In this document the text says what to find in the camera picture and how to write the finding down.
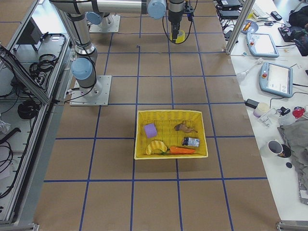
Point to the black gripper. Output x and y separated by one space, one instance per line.
174 16

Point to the yellow tape roll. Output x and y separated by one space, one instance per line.
180 37

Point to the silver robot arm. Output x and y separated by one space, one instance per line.
83 68
156 9

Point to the blue bowl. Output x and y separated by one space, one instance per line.
249 26

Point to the far teach pendant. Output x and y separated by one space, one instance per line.
261 45

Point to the teach pendant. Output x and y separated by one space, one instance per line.
276 79
261 45

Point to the brown toy animal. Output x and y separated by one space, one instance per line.
182 127

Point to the black power adapter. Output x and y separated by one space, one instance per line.
251 103

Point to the purple foam block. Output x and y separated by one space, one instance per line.
150 130

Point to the yellow plastic basket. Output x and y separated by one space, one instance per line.
165 121

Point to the near teach pendant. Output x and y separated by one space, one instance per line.
276 79

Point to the lavender white cup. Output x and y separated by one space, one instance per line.
261 109

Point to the yellow toy banana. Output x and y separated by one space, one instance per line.
155 145

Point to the orange toy carrot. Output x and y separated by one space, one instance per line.
178 150

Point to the black monitor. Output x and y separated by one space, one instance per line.
31 35

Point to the red round object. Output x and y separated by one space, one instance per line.
298 112

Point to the white mug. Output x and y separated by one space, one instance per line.
273 147

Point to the grey cloth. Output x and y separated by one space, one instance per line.
295 137

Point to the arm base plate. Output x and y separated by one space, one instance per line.
108 24
99 95

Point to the aluminium frame post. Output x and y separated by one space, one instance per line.
247 7

